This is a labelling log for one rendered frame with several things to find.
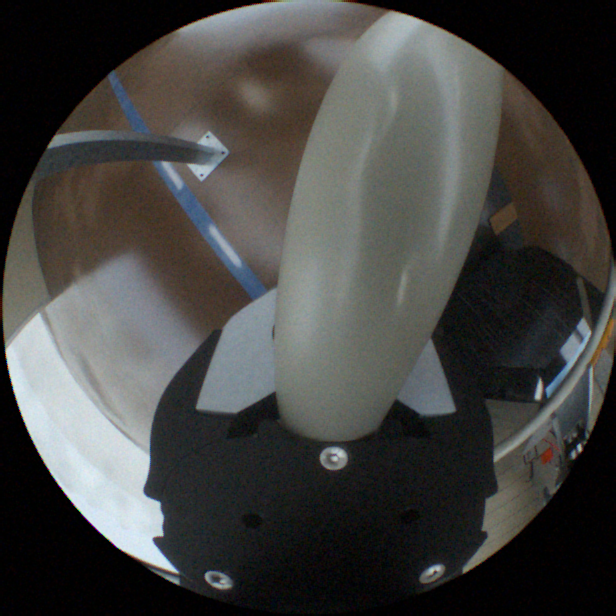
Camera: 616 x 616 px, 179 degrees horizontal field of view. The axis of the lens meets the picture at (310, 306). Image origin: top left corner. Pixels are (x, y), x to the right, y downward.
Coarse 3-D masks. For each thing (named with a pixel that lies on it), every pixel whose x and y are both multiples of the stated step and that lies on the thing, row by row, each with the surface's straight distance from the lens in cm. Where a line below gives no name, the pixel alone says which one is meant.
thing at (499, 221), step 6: (510, 204) 137; (504, 210) 133; (510, 210) 137; (492, 216) 127; (498, 216) 129; (504, 216) 133; (510, 216) 137; (516, 216) 142; (492, 222) 126; (498, 222) 129; (504, 222) 133; (510, 222) 137; (492, 228) 126; (498, 228) 130; (504, 228) 133
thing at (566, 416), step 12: (576, 360) 47; (588, 372) 47; (576, 384) 54; (588, 384) 52; (576, 396) 59; (588, 396) 58; (564, 408) 57; (576, 408) 66; (588, 408) 64; (552, 420) 44; (564, 420) 64; (576, 420) 76; (588, 420) 76; (564, 432) 74; (588, 432) 108; (564, 456) 88
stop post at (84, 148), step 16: (64, 144) 63; (80, 144) 65; (96, 144) 67; (112, 144) 70; (128, 144) 74; (144, 144) 78; (160, 144) 83; (176, 144) 90; (192, 144) 103; (208, 144) 117; (48, 160) 63; (64, 160) 65; (80, 160) 68; (96, 160) 71; (112, 160) 75; (128, 160) 79; (144, 160) 84; (160, 160) 90; (176, 160) 97; (192, 160) 105; (208, 160) 114; (32, 176) 64
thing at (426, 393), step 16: (432, 352) 9; (416, 368) 8; (432, 368) 8; (416, 384) 7; (432, 384) 7; (400, 400) 7; (416, 400) 7; (432, 400) 7; (448, 400) 7; (400, 416) 7; (416, 416) 7; (432, 416) 7
